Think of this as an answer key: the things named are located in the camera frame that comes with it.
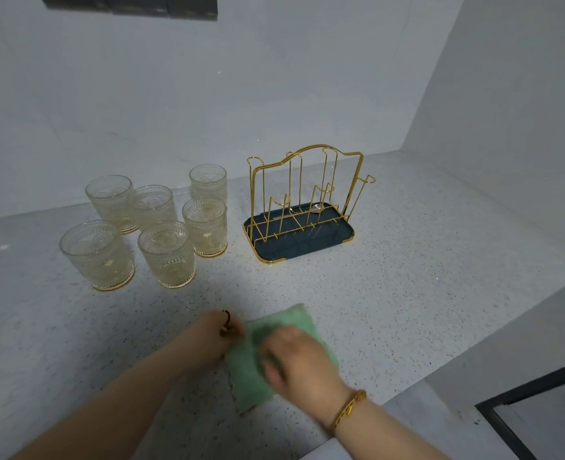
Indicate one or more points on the person's right hand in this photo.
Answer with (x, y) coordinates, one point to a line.
(306, 368)

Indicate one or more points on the person's left hand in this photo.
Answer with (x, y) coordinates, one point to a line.
(206, 340)

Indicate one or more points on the green cloth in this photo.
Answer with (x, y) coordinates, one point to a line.
(249, 378)

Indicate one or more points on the cluster of embossed glasses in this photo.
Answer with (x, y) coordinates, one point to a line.
(98, 258)

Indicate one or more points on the person's left forearm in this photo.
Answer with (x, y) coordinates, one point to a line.
(119, 412)

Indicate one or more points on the person's right forearm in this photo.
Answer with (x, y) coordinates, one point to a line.
(388, 435)

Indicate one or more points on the black frame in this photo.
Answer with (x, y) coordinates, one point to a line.
(532, 390)

